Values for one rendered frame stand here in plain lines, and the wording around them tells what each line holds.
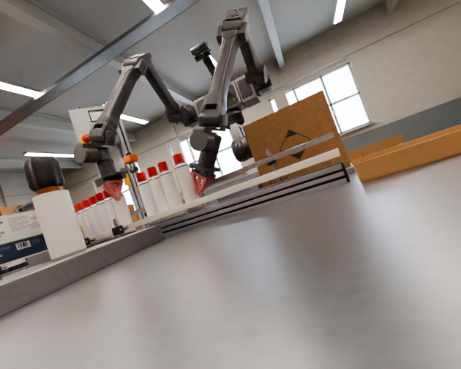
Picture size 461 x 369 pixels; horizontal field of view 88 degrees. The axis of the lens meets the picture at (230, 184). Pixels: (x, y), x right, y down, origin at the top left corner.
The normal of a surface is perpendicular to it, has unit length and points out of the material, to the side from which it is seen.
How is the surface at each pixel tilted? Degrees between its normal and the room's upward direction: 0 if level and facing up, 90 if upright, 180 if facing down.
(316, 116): 90
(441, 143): 90
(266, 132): 90
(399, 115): 90
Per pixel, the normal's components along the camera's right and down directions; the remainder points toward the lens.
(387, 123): -0.32, 0.07
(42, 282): 0.84, -0.31
